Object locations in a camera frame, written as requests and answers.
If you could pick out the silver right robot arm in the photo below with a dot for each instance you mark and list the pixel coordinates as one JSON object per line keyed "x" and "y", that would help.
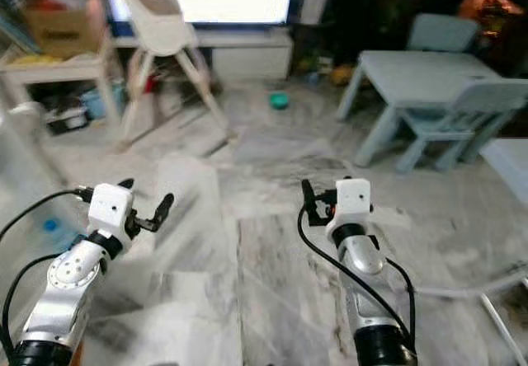
{"x": 363, "y": 259}

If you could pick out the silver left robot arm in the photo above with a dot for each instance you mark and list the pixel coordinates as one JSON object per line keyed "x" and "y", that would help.
{"x": 70, "y": 279}

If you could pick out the clear bottle with blue label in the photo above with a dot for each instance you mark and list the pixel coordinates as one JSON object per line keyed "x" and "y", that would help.
{"x": 54, "y": 227}

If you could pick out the blue storage bin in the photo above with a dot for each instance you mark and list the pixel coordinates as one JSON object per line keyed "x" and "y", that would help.
{"x": 99, "y": 102}

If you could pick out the small green bowl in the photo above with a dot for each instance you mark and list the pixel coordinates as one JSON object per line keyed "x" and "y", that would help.
{"x": 279, "y": 100}

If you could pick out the light blue kids table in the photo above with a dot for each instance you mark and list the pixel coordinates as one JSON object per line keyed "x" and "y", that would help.
{"x": 421, "y": 77}

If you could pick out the white low side table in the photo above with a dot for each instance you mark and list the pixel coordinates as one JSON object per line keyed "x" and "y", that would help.
{"x": 49, "y": 69}

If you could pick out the white television cabinet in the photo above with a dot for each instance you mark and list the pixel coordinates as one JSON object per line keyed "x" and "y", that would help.
{"x": 252, "y": 57}

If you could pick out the light blue slatted kids chair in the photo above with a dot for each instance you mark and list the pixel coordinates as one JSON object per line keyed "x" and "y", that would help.
{"x": 478, "y": 106}

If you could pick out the white baby high chair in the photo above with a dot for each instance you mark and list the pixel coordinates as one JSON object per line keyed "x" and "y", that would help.
{"x": 165, "y": 32}

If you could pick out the white furniture corner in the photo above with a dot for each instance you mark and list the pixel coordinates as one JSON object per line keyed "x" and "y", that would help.
{"x": 507, "y": 168}

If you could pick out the brown cardboard box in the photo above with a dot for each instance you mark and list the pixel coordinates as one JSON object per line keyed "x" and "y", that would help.
{"x": 62, "y": 30}

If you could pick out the light blue solid-back kids chair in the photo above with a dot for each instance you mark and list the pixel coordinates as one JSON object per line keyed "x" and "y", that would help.
{"x": 444, "y": 32}

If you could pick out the white upright card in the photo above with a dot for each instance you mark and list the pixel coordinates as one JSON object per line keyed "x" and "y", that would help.
{"x": 313, "y": 7}

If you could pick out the orange foil balloon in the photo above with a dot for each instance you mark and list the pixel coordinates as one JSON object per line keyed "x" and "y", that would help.
{"x": 487, "y": 7}

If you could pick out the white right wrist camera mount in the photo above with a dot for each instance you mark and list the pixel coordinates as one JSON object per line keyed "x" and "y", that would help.
{"x": 355, "y": 199}

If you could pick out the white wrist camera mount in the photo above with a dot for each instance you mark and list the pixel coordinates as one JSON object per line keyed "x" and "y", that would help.
{"x": 109, "y": 208}
{"x": 355, "y": 199}

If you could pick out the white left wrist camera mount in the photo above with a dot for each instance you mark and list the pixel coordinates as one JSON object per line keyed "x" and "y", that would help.
{"x": 109, "y": 208}

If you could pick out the thin white tube frame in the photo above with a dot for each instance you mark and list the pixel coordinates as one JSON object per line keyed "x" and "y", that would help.
{"x": 445, "y": 287}

